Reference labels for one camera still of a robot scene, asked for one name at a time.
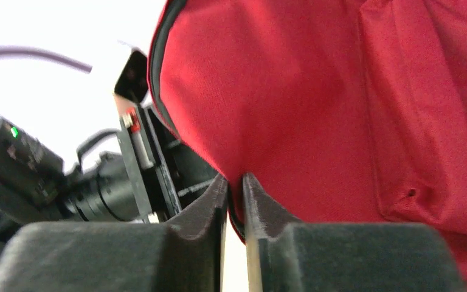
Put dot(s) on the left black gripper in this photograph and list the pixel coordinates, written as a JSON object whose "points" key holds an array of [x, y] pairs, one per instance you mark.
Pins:
{"points": [[166, 175]]}

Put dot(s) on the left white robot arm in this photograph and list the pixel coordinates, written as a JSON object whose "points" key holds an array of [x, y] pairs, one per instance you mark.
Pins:
{"points": [[123, 175]]}

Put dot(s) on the red backpack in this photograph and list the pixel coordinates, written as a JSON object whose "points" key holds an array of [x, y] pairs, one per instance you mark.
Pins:
{"points": [[351, 111]]}

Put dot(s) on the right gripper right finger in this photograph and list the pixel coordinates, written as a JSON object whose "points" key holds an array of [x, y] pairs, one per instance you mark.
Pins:
{"points": [[287, 254]]}

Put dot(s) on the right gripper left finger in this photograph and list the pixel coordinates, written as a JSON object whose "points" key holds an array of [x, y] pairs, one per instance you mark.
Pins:
{"points": [[181, 254]]}

